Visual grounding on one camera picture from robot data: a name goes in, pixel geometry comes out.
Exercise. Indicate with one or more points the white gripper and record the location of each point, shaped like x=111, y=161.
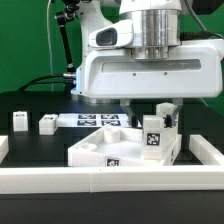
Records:
x=191, y=70

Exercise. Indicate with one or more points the white square tabletop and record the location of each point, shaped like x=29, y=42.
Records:
x=117, y=146

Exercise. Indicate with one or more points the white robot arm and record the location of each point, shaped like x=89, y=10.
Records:
x=145, y=56

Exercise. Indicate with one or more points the white U-shaped obstacle fence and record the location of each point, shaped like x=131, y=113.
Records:
x=110, y=179

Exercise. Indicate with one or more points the white marker base plate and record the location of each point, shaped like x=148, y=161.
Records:
x=92, y=120

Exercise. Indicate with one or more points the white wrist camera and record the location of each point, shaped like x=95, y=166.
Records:
x=120, y=34

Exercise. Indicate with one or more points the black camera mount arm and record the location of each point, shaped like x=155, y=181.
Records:
x=62, y=18

